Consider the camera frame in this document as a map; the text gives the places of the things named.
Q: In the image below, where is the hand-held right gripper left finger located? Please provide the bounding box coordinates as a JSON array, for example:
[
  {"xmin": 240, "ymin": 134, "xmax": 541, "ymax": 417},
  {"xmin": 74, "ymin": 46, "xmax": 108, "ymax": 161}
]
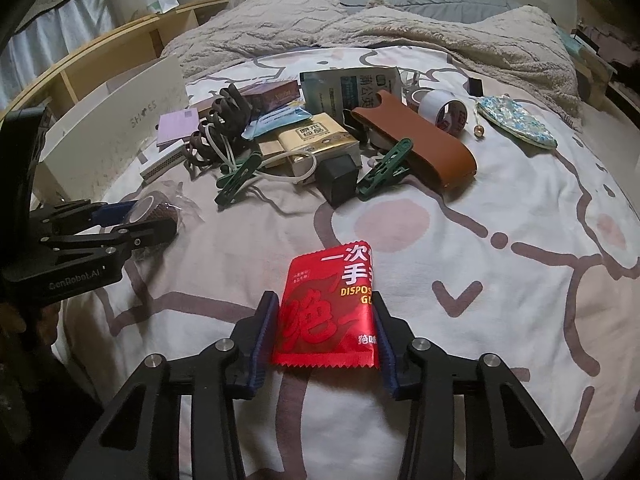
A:
[{"xmin": 75, "ymin": 291, "xmax": 281, "ymax": 480}]

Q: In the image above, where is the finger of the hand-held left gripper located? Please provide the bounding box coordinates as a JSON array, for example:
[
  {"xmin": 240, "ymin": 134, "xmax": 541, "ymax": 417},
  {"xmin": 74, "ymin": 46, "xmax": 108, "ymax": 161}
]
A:
[
  {"xmin": 30, "ymin": 199, "xmax": 145, "ymax": 237},
  {"xmin": 39, "ymin": 218, "xmax": 180, "ymax": 268}
]

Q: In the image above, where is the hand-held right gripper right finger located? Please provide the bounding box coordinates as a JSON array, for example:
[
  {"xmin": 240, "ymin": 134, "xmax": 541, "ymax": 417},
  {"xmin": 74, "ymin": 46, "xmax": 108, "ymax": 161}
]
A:
[{"xmin": 370, "ymin": 291, "xmax": 576, "ymax": 480}]

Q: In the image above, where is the dark brown tape roll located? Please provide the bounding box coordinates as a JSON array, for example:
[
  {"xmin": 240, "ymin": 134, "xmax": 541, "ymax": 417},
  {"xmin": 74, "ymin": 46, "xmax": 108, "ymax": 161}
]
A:
[{"xmin": 122, "ymin": 194, "xmax": 182, "ymax": 261}]

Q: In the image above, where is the red disposable glove packet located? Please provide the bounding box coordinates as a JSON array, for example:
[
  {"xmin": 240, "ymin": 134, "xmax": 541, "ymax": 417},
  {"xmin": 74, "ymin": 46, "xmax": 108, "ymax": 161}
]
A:
[{"xmin": 270, "ymin": 242, "xmax": 383, "ymax": 370}]

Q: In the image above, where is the white cardboard box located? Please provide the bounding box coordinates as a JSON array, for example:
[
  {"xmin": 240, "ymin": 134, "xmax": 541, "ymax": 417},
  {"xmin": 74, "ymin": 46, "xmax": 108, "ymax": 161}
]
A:
[{"xmin": 35, "ymin": 52, "xmax": 188, "ymax": 201}]

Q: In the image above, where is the green clothespin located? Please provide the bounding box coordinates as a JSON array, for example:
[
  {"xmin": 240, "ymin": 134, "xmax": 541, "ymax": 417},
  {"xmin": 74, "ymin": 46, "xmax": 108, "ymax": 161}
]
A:
[
  {"xmin": 356, "ymin": 138, "xmax": 416, "ymax": 202},
  {"xmin": 215, "ymin": 152, "xmax": 263, "ymax": 209}
]

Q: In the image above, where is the black charger cube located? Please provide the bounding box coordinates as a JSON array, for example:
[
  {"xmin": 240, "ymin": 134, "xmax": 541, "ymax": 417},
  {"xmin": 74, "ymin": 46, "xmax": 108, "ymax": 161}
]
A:
[{"xmin": 317, "ymin": 155, "xmax": 362, "ymax": 207}]

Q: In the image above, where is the brown leather case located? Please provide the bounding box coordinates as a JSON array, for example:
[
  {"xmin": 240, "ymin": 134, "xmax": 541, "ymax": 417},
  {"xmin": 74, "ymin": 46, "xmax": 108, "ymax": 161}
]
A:
[{"xmin": 350, "ymin": 89, "xmax": 478, "ymax": 203}]

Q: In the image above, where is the white matchbox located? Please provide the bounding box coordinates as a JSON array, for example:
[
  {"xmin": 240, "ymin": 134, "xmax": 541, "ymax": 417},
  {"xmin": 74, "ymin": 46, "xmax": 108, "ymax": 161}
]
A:
[{"xmin": 140, "ymin": 140, "xmax": 193, "ymax": 181}]

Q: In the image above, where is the brown hair claw clip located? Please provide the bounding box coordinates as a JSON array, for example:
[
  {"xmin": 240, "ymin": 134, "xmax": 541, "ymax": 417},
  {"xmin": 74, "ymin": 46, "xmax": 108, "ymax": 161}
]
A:
[
  {"xmin": 186, "ymin": 127, "xmax": 224, "ymax": 170},
  {"xmin": 207, "ymin": 85, "xmax": 253, "ymax": 133}
]

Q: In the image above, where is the purple notebook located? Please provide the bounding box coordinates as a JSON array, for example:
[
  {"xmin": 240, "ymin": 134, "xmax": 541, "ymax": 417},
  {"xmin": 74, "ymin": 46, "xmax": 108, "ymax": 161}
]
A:
[{"xmin": 156, "ymin": 106, "xmax": 203, "ymax": 152}]

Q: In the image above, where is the tan cardboard box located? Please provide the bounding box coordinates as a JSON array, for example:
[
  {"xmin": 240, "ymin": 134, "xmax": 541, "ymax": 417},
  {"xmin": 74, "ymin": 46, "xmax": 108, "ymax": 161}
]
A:
[{"xmin": 192, "ymin": 94, "xmax": 226, "ymax": 113}]

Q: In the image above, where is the printed cartoon bed sheet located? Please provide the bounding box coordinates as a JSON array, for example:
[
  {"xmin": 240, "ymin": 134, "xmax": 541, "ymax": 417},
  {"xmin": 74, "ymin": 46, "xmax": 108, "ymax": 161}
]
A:
[{"xmin": 55, "ymin": 45, "xmax": 640, "ymax": 480}]

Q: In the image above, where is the blue wet wipe packet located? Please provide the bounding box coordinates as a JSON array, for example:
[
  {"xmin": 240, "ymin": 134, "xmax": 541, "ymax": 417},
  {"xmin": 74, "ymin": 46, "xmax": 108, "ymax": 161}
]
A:
[{"xmin": 241, "ymin": 105, "xmax": 313, "ymax": 142}]

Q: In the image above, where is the maroon box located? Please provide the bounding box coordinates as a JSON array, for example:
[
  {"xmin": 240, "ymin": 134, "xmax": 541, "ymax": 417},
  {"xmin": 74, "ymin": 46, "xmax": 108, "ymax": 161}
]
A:
[{"xmin": 237, "ymin": 80, "xmax": 301, "ymax": 111}]

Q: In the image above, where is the white curtain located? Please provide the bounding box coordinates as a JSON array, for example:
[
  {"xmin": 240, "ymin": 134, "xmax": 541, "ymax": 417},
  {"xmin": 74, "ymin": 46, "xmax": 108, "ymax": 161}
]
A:
[{"xmin": 0, "ymin": 0, "xmax": 123, "ymax": 106}]

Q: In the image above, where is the wooden shelf unit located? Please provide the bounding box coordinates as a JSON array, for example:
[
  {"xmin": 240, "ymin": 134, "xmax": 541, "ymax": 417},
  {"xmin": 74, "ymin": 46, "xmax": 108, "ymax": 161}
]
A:
[{"xmin": 0, "ymin": 0, "xmax": 231, "ymax": 116}]

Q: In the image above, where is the teal printed pouch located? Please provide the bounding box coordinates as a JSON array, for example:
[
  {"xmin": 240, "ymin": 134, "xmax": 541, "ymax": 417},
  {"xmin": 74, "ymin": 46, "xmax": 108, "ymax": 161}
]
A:
[{"xmin": 299, "ymin": 66, "xmax": 403, "ymax": 126}]

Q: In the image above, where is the white tape roll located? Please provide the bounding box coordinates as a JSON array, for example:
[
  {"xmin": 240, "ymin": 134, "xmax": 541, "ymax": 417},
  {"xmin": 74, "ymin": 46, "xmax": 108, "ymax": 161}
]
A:
[{"xmin": 417, "ymin": 89, "xmax": 473, "ymax": 137}]

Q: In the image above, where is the floral fabric pouch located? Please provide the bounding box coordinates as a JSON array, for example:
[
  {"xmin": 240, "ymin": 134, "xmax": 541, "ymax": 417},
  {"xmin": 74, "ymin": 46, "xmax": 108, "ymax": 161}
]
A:
[{"xmin": 475, "ymin": 96, "xmax": 558, "ymax": 150}]

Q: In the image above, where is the beige textured blanket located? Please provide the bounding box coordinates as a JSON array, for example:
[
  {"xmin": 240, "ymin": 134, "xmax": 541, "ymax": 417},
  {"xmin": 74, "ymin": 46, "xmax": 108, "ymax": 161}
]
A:
[{"xmin": 160, "ymin": 0, "xmax": 583, "ymax": 133}]

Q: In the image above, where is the white charging cable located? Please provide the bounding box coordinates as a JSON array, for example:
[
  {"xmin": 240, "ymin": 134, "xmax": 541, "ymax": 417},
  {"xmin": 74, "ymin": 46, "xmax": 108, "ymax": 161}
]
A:
[{"xmin": 202, "ymin": 120, "xmax": 321, "ymax": 187}]

